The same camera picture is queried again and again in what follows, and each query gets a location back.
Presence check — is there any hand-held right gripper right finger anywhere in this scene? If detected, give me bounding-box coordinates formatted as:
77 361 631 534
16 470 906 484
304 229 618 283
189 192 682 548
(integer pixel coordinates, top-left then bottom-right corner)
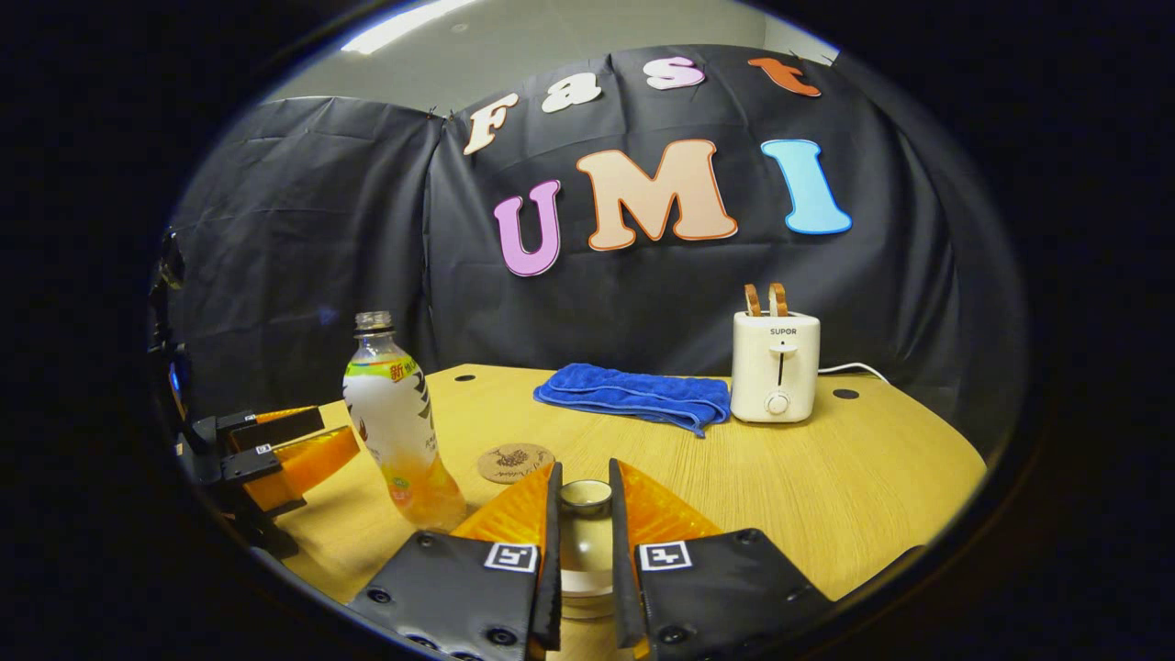
608 457 836 661

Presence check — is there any black backdrop cloth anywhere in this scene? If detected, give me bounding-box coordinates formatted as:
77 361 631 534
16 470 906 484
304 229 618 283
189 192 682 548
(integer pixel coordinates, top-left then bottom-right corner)
161 44 1020 460

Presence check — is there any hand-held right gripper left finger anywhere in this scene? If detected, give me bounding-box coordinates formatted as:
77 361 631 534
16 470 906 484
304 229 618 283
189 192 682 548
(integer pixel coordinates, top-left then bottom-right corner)
347 461 564 661

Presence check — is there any blue towel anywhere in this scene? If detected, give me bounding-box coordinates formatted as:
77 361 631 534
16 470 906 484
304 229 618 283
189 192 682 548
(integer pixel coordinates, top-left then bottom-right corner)
533 363 733 438

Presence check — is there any white teacup lid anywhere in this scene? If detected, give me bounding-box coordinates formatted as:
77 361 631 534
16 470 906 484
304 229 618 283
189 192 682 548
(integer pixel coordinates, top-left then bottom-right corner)
558 479 614 576

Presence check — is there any white power cable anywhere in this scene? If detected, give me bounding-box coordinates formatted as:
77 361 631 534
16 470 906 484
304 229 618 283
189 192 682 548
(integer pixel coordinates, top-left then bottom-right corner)
817 363 891 387

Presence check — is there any clear plastic water bottle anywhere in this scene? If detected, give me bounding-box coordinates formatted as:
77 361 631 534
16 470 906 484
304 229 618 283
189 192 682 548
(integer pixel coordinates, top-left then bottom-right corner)
342 310 467 533

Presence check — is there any white toaster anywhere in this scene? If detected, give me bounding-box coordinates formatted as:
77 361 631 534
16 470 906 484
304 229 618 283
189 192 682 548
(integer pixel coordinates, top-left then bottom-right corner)
731 310 821 424

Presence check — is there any round brown coaster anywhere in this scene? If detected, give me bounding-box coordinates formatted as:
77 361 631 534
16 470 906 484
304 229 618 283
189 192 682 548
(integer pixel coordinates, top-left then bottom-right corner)
477 443 556 486

